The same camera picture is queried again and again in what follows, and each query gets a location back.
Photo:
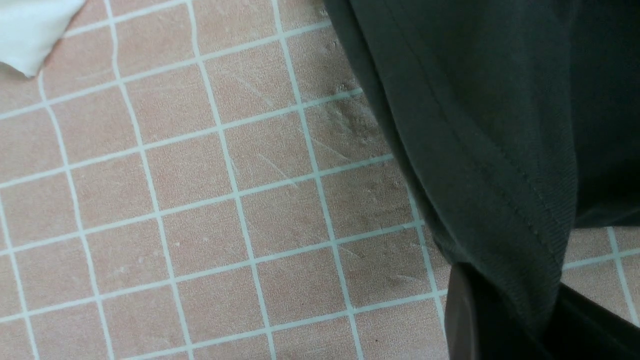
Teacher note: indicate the pink checkered tablecloth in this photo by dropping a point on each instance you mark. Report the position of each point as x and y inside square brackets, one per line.
[207, 180]

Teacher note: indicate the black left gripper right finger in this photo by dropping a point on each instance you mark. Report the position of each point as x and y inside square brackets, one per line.
[581, 329]

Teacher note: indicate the white garment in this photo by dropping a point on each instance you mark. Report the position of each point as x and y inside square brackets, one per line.
[29, 30]

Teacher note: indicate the dark gray long-sleeve shirt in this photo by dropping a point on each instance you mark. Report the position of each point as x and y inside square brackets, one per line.
[514, 122]

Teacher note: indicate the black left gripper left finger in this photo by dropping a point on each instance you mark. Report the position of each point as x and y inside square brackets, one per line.
[478, 325]

